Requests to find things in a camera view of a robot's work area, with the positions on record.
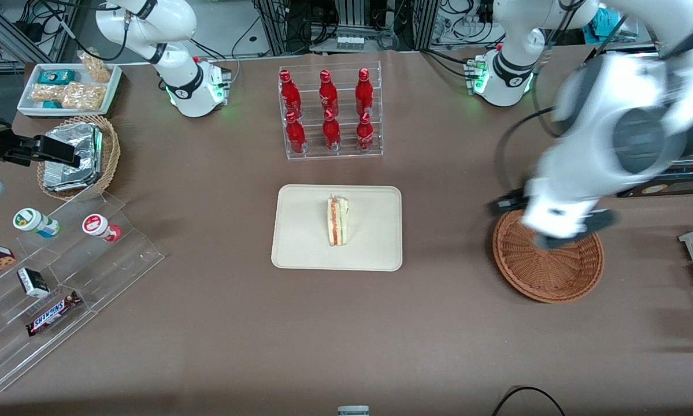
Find triangular sandwich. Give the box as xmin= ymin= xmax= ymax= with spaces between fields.
xmin=325 ymin=195 xmax=351 ymax=248

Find white rectangular snack tray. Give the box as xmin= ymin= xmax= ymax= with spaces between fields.
xmin=17 ymin=62 xmax=123 ymax=118

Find light tan wicker basket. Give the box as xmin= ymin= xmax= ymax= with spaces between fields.
xmin=36 ymin=114 xmax=122 ymax=202

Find brown round wicker basket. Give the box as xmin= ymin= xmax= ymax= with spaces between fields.
xmin=492 ymin=208 xmax=605 ymax=304

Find cream rectangular tray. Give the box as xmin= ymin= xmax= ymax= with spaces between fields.
xmin=270 ymin=184 xmax=403 ymax=272

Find foil wrapped food pack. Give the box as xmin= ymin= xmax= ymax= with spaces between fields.
xmin=42 ymin=122 xmax=105 ymax=193

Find clear bag of crackers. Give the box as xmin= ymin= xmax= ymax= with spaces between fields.
xmin=31 ymin=83 xmax=69 ymax=105
xmin=77 ymin=49 xmax=112 ymax=84
xmin=62 ymin=81 xmax=108 ymax=112

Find green lid yogurt cup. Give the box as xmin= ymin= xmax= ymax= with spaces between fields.
xmin=12 ymin=207 xmax=61 ymax=239

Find teal snack box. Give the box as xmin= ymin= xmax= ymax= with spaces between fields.
xmin=38 ymin=69 xmax=77 ymax=86

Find red lid yogurt cup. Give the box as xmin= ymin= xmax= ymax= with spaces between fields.
xmin=81 ymin=213 xmax=123 ymax=243

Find clear acrylic stepped display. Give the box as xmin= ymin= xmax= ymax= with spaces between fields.
xmin=0 ymin=190 xmax=166 ymax=394

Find small black white box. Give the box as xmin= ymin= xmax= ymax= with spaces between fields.
xmin=16 ymin=266 xmax=51 ymax=300

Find black equipment box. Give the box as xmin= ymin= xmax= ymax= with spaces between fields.
xmin=577 ymin=45 xmax=693 ymax=199

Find snickers chocolate bar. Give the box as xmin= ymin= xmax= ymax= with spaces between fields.
xmin=25 ymin=289 xmax=83 ymax=338

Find red cola bottle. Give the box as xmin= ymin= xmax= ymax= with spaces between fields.
xmin=322 ymin=109 xmax=343 ymax=153
xmin=355 ymin=68 xmax=375 ymax=117
xmin=285 ymin=111 xmax=308 ymax=155
xmin=318 ymin=69 xmax=340 ymax=117
xmin=279 ymin=69 xmax=302 ymax=120
xmin=355 ymin=112 xmax=376 ymax=153

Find clear acrylic bottle rack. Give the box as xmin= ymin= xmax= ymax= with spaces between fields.
xmin=277 ymin=60 xmax=384 ymax=162

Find teal cloth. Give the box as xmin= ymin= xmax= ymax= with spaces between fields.
xmin=588 ymin=7 xmax=620 ymax=36

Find black floor cable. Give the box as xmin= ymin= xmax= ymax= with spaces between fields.
xmin=491 ymin=385 xmax=567 ymax=416

